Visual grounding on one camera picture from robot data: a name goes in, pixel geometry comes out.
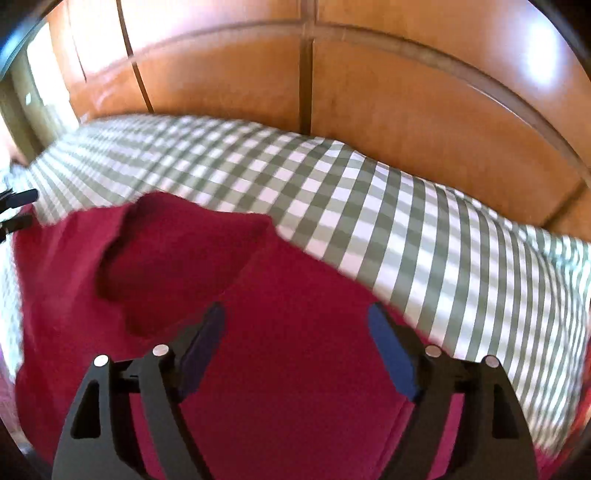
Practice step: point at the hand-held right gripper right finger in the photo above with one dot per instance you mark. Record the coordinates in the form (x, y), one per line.
(392, 355)

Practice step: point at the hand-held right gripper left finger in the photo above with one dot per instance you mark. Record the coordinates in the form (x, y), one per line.
(203, 350)

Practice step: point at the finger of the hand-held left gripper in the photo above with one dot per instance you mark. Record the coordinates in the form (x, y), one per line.
(16, 225)
(21, 197)

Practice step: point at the red knit garment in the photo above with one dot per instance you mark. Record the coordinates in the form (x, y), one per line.
(300, 323)

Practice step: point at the green white checked bed sheet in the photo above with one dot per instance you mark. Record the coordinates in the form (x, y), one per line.
(369, 207)

